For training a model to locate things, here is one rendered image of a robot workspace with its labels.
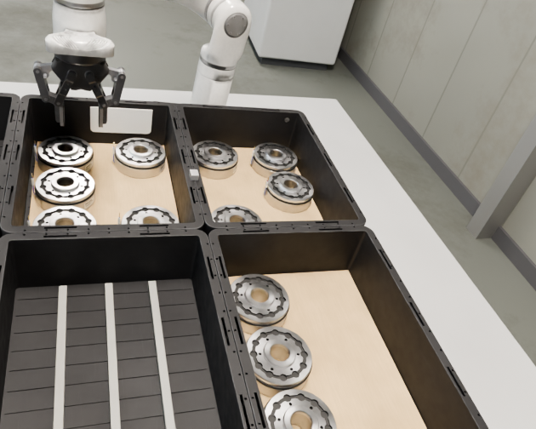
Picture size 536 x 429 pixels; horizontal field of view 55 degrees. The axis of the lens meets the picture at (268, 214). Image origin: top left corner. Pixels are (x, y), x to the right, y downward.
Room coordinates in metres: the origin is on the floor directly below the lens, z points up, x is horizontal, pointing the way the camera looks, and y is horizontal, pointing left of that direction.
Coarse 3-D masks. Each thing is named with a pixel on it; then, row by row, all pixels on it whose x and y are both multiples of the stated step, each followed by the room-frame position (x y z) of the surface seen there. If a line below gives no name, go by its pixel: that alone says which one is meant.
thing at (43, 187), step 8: (64, 168) 0.74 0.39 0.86; (72, 168) 0.75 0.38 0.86; (40, 176) 0.70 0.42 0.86; (48, 176) 0.71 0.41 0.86; (80, 176) 0.73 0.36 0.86; (88, 176) 0.74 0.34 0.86; (40, 184) 0.68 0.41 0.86; (48, 184) 0.69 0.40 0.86; (80, 184) 0.71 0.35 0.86; (88, 184) 0.72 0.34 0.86; (40, 192) 0.66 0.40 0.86; (48, 192) 0.67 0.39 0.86; (56, 192) 0.67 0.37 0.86; (64, 192) 0.68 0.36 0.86; (72, 192) 0.68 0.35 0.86; (80, 192) 0.69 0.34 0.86; (88, 192) 0.70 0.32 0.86; (48, 200) 0.65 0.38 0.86; (56, 200) 0.65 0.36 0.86; (64, 200) 0.66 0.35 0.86; (72, 200) 0.66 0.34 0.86; (80, 200) 0.67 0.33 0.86
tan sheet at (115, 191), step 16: (96, 144) 0.89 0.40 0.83; (112, 144) 0.90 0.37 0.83; (96, 160) 0.83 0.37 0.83; (96, 176) 0.78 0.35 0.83; (112, 176) 0.80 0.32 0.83; (128, 176) 0.81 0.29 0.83; (160, 176) 0.84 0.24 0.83; (32, 192) 0.69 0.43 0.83; (96, 192) 0.74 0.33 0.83; (112, 192) 0.75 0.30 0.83; (128, 192) 0.76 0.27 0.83; (144, 192) 0.77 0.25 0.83; (160, 192) 0.79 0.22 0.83; (32, 208) 0.65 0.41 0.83; (96, 208) 0.70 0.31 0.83; (112, 208) 0.71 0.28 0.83; (128, 208) 0.72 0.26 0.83
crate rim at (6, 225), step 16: (32, 96) 0.85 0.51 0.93; (176, 112) 0.94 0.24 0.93; (16, 128) 0.73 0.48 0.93; (176, 128) 0.90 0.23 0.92; (16, 144) 0.69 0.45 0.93; (16, 160) 0.65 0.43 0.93; (16, 176) 0.61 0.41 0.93; (192, 192) 0.69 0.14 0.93; (192, 208) 0.65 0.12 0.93; (0, 224) 0.50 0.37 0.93; (112, 224) 0.56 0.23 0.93; (128, 224) 0.57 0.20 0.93; (144, 224) 0.58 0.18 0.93; (160, 224) 0.59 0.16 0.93; (176, 224) 0.60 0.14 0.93; (192, 224) 0.61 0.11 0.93
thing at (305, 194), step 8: (272, 176) 0.90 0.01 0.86; (280, 176) 0.91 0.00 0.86; (288, 176) 0.92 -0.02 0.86; (296, 176) 0.93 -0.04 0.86; (272, 184) 0.88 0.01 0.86; (304, 184) 0.91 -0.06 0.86; (272, 192) 0.85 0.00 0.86; (280, 192) 0.86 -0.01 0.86; (288, 192) 0.86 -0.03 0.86; (296, 192) 0.87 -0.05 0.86; (304, 192) 0.88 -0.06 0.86; (312, 192) 0.88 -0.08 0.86; (288, 200) 0.84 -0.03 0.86; (296, 200) 0.84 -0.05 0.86; (304, 200) 0.85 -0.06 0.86
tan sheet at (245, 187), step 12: (240, 156) 0.99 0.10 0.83; (240, 168) 0.95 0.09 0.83; (252, 168) 0.96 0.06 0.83; (204, 180) 0.87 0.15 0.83; (216, 180) 0.88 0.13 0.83; (228, 180) 0.89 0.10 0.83; (240, 180) 0.90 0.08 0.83; (252, 180) 0.91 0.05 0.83; (264, 180) 0.92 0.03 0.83; (216, 192) 0.84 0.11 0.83; (228, 192) 0.85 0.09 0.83; (240, 192) 0.86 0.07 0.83; (252, 192) 0.87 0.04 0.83; (216, 204) 0.80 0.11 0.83; (228, 204) 0.81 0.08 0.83; (240, 204) 0.82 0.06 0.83; (252, 204) 0.83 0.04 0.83; (264, 204) 0.84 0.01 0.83; (312, 204) 0.89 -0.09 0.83; (264, 216) 0.80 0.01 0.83; (276, 216) 0.81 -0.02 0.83; (288, 216) 0.83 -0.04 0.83; (300, 216) 0.84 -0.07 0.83; (312, 216) 0.85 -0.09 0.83
